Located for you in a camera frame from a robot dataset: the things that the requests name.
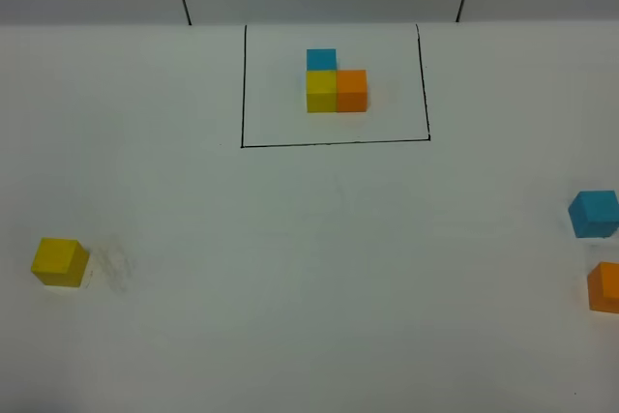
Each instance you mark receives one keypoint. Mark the yellow template block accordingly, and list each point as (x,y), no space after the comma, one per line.
(321,91)

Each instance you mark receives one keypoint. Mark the orange template block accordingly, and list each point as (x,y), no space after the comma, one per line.
(352,91)

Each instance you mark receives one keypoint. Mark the blue template block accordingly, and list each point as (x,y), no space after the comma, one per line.
(321,59)

